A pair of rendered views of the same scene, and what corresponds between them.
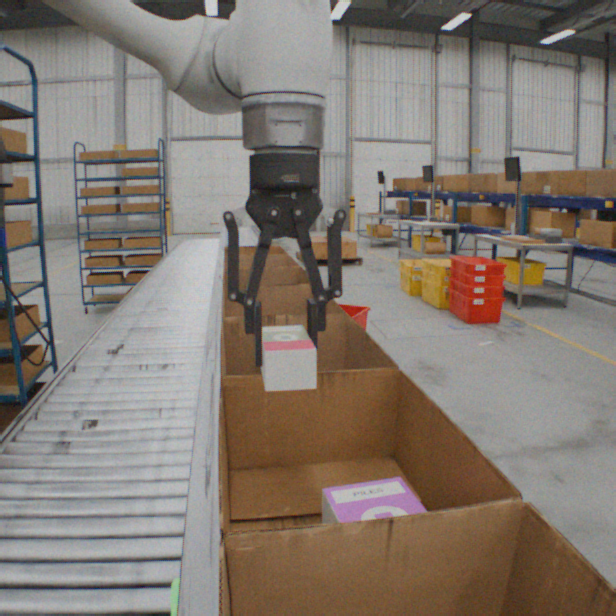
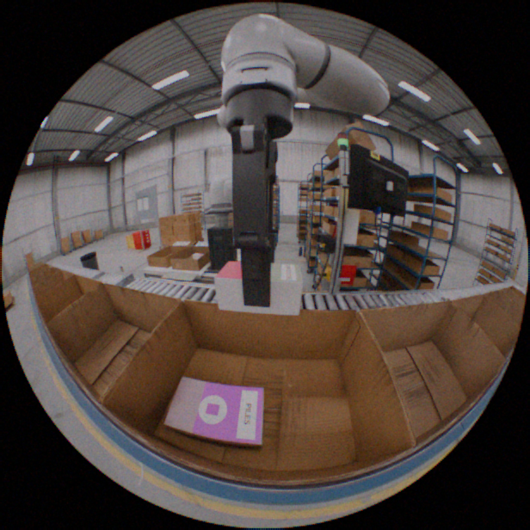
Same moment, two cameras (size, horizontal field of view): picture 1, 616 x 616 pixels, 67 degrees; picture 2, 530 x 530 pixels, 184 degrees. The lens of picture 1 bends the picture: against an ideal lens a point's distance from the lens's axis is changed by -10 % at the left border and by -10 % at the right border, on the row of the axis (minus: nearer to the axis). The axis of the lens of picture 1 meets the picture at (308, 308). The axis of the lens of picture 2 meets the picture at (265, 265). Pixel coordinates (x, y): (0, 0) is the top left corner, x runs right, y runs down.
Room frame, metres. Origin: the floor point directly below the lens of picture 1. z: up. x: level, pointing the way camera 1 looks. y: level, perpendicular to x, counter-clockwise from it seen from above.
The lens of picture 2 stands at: (0.62, -0.15, 1.25)
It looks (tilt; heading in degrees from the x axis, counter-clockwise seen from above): 22 degrees down; 105
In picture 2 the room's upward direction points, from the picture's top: straight up
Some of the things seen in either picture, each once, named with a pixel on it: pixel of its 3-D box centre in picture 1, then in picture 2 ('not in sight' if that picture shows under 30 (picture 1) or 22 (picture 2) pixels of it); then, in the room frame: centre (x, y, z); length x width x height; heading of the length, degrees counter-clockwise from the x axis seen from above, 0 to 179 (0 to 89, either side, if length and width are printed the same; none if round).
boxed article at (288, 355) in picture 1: (285, 356); (260, 286); (0.57, 0.03, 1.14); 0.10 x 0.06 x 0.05; 9
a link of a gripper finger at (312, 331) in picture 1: (312, 331); (256, 277); (0.57, 0.00, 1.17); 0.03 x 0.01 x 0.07; 9
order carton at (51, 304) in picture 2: not in sight; (70, 311); (-0.19, -0.16, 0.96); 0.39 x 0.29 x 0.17; 9
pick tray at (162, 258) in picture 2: not in sight; (169, 255); (-0.66, 0.92, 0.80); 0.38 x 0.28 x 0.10; 96
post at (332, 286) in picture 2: not in sight; (340, 232); (0.80, 0.74, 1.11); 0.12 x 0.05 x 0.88; 9
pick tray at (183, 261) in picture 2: not in sight; (194, 256); (-0.33, 0.95, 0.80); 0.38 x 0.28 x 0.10; 99
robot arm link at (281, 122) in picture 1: (283, 128); (259, 89); (0.57, 0.03, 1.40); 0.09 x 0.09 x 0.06
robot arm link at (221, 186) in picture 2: not in sight; (221, 188); (0.00, 0.93, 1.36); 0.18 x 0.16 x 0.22; 31
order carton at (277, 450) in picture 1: (337, 485); (257, 393); (0.58, -0.04, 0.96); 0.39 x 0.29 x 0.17; 9
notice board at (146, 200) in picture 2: not in sight; (147, 220); (-3.96, 2.98, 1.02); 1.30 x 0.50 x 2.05; 177
